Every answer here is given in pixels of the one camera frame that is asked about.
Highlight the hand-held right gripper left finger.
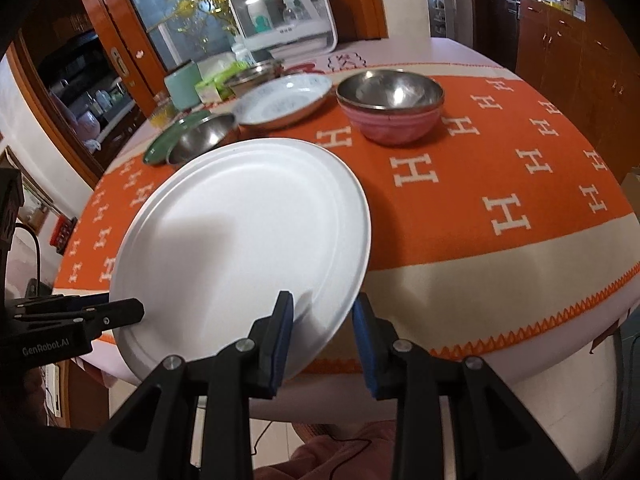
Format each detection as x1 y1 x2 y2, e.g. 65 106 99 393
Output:
60 290 296 480

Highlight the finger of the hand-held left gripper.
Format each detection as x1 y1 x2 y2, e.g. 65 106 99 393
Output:
10 296 110 317
75 298 146 333

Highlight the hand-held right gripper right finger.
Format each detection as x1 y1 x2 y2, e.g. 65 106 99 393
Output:
351 291 581 480

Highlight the large white plate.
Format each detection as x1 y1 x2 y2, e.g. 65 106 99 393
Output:
108 138 372 387

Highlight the green plate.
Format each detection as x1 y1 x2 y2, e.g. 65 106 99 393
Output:
142 111 221 166

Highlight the small steel bowl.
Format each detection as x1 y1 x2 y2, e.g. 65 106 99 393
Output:
166 113 242 166

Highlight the pink-sided steel bowl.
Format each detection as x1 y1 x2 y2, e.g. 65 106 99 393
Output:
335 69 445 143

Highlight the red box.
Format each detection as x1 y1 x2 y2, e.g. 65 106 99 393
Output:
50 216 77 254

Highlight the orange patterned blanket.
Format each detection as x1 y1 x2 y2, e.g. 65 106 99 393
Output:
52 62 640 376

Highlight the lilac pitcher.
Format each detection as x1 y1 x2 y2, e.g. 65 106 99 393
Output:
75 110 99 141

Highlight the glass jar with yellow contents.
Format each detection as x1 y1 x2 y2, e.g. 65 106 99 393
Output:
150 92 177 128

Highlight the mint green canister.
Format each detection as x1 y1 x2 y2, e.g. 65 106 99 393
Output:
164 60 203 111

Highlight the white floral plate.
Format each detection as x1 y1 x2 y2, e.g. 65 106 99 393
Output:
231 74 334 128

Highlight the green tissue pack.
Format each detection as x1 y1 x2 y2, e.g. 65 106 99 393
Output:
195 55 251 103

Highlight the wooden glass sliding door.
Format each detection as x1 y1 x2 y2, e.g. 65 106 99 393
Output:
72 0 326 126

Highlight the white clear storage box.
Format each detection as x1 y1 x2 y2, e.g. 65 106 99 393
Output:
228 0 339 63

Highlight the white bottle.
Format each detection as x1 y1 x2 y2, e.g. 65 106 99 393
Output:
245 0 269 31

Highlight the wooden cabinet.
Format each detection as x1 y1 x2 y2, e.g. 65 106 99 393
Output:
515 0 640 161

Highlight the black cable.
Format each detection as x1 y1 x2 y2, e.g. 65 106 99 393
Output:
14 222 44 293

